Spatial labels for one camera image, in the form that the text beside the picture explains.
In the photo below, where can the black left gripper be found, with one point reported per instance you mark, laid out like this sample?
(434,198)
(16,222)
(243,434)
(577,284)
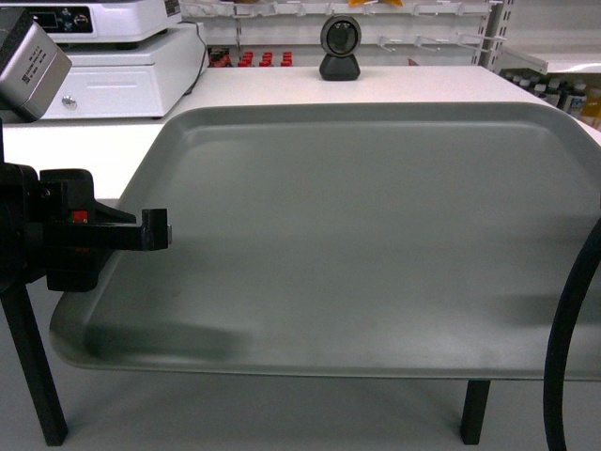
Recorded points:
(51,222)

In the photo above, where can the grey silver serving tray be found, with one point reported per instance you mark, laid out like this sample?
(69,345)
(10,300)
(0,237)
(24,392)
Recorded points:
(370,240)

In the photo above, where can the white cash drawer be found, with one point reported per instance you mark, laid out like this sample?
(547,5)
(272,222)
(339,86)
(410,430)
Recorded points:
(147,81)

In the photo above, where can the white cash register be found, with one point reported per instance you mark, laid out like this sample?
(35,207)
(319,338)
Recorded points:
(104,21)

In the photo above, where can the black barcode scanner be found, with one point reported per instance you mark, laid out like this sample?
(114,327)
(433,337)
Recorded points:
(340,38)

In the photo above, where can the white slotted shelf upright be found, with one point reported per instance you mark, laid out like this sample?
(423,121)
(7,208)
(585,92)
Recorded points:
(495,34)

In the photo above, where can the dark tea bottle right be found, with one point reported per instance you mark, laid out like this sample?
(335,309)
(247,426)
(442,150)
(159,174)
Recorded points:
(574,98)

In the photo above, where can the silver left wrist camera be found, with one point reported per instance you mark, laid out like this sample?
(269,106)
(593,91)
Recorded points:
(33,67)

